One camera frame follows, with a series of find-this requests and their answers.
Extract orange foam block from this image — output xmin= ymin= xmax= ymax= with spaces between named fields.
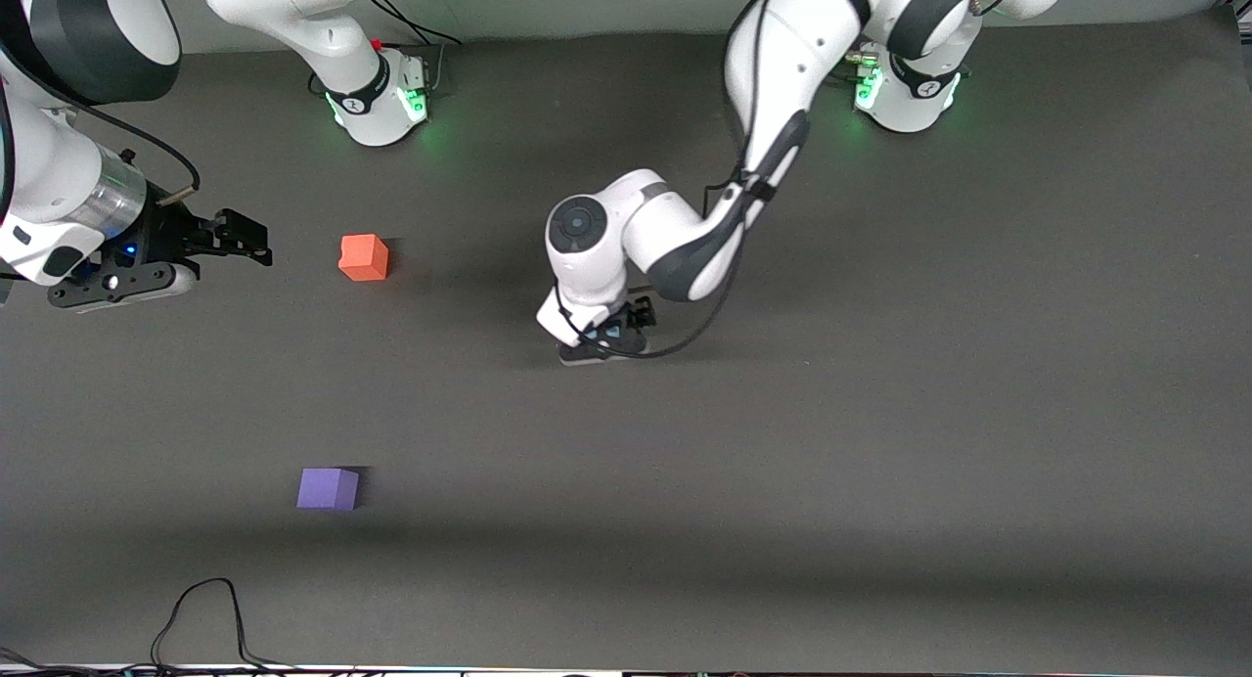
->
xmin=338 ymin=234 xmax=390 ymax=283

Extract purple foam block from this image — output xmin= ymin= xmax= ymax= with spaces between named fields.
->
xmin=296 ymin=468 xmax=361 ymax=513

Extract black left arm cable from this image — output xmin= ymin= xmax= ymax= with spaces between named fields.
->
xmin=552 ymin=0 xmax=815 ymax=361

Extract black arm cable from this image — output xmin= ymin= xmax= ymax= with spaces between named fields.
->
xmin=0 ymin=66 xmax=202 ymax=206
xmin=552 ymin=0 xmax=815 ymax=361

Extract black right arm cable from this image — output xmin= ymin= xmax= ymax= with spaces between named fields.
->
xmin=0 ymin=66 xmax=202 ymax=206

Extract black right base cables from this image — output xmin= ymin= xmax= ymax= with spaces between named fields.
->
xmin=364 ymin=0 xmax=464 ymax=98

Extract thin black looped cable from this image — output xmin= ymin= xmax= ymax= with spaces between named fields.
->
xmin=0 ymin=577 xmax=299 ymax=677

